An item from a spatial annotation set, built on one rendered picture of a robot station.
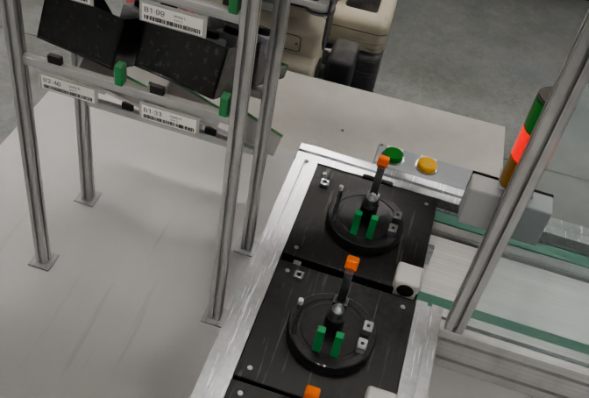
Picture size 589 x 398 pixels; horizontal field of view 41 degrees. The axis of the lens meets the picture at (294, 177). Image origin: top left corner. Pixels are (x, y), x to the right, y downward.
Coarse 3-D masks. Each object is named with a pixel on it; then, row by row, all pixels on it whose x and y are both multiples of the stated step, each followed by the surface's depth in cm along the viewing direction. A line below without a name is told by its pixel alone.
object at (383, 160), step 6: (384, 156) 140; (378, 162) 139; (384, 162) 139; (378, 168) 138; (384, 168) 138; (378, 174) 140; (378, 180) 141; (372, 186) 141; (378, 186) 141; (378, 192) 142
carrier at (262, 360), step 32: (288, 288) 128; (320, 288) 129; (352, 288) 130; (256, 320) 123; (288, 320) 121; (320, 320) 122; (352, 320) 123; (384, 320) 126; (256, 352) 118; (288, 352) 119; (320, 352) 118; (352, 352) 119; (384, 352) 122; (256, 384) 115; (288, 384) 115; (320, 384) 116; (352, 384) 117; (384, 384) 118
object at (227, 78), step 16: (144, 32) 108; (160, 32) 108; (176, 32) 107; (144, 48) 109; (160, 48) 108; (176, 48) 107; (192, 48) 107; (208, 48) 106; (224, 48) 105; (256, 48) 115; (144, 64) 110; (160, 64) 109; (176, 64) 108; (192, 64) 107; (208, 64) 106; (224, 64) 106; (256, 64) 117; (176, 80) 108; (192, 80) 108; (208, 80) 107; (224, 80) 108; (256, 80) 120; (208, 96) 107
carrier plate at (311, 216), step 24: (312, 192) 145; (336, 192) 146; (384, 192) 148; (408, 192) 149; (312, 216) 141; (408, 216) 144; (432, 216) 145; (288, 240) 136; (312, 240) 136; (408, 240) 140; (312, 264) 133; (336, 264) 133; (360, 264) 134; (384, 264) 135; (384, 288) 132
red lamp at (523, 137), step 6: (522, 126) 104; (522, 132) 103; (522, 138) 103; (528, 138) 103; (516, 144) 105; (522, 144) 104; (516, 150) 105; (522, 150) 104; (516, 156) 105; (516, 162) 106
